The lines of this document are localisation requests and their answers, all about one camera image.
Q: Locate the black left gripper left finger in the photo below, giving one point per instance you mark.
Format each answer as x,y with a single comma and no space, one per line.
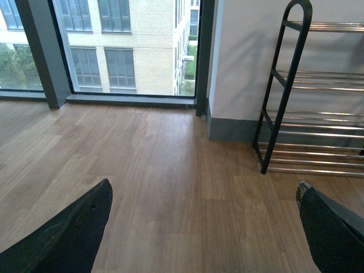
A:
69,241

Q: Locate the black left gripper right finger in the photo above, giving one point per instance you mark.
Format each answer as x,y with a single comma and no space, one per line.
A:
333,232

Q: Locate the black metal shoe rack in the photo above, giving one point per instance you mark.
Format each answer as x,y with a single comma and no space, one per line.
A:
311,120

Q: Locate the dark window frame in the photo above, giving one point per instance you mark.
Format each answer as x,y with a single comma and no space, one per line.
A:
127,53

